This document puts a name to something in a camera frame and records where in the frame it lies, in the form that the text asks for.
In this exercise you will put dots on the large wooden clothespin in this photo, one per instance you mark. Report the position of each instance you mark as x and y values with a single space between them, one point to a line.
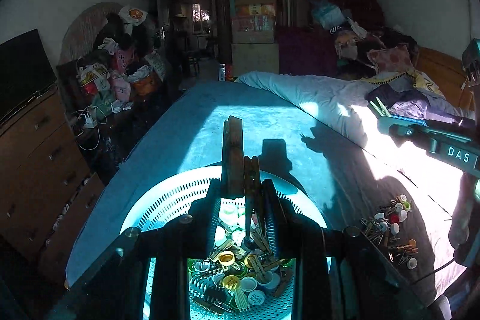
232 155

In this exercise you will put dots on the heap of caps and clothespins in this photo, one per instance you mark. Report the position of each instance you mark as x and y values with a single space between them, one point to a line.
247 282

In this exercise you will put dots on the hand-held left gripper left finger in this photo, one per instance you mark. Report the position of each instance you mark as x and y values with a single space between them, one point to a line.
214 209

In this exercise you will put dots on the purple cloth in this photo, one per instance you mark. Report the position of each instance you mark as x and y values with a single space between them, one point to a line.
303 50

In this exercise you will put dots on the cardboard box with fruit print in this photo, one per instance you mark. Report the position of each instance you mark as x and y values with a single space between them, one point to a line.
255 6

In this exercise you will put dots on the person's right hand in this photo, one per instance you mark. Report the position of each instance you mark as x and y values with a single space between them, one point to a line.
465 222

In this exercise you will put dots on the black television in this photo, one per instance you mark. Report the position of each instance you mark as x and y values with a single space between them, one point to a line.
22 74

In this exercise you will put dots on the white power strip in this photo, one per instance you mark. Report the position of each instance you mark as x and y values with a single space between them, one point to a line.
89 123

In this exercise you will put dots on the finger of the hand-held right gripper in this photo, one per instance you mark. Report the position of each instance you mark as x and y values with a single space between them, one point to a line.
397 130
410 121

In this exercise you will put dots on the heap of clothes on bed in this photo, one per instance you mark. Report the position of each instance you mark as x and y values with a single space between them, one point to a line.
348 31

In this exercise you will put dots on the small pile of sorted clips and caps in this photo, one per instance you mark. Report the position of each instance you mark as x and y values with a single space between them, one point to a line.
393 230

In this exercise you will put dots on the pile of bags and clothes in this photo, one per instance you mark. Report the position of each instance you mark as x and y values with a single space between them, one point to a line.
112 76

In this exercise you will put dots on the teal blanket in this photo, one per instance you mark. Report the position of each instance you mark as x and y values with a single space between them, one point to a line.
180 140

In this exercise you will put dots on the light pink bed sheet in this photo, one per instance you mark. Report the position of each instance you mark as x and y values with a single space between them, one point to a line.
405 177

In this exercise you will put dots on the yellow patterned blanket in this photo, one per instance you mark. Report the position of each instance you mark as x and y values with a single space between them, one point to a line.
412 82

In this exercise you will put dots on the red printed cardboard box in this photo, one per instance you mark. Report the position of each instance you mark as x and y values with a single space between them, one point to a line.
253 28

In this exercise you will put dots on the wooden dresser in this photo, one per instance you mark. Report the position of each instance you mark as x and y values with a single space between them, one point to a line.
41 170

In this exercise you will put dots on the white bag with orange print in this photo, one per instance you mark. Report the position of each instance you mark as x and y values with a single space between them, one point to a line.
132 15

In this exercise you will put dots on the teal plastic colander basket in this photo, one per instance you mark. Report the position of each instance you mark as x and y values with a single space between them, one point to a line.
168 192

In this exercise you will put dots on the wooden headboard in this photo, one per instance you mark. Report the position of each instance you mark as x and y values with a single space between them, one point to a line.
442 74

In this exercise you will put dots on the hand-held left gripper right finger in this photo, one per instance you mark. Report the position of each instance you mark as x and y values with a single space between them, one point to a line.
272 217

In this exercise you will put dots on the stack of cardboard boxes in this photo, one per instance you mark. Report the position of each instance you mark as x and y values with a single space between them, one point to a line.
255 59

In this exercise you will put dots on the drink can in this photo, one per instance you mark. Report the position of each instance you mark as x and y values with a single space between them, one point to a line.
221 72

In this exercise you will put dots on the green clothespin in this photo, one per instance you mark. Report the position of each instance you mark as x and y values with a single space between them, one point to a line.
380 108

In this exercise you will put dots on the pink dotted pillow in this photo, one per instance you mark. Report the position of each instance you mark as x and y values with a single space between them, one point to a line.
392 59

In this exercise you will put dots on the purple blanket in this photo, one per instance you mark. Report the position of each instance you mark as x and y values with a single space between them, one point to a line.
408 102

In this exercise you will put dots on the light blue quilt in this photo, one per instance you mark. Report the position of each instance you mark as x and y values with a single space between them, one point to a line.
307 91

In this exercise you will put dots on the wooden fork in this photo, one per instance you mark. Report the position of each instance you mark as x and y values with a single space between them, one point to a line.
242 301

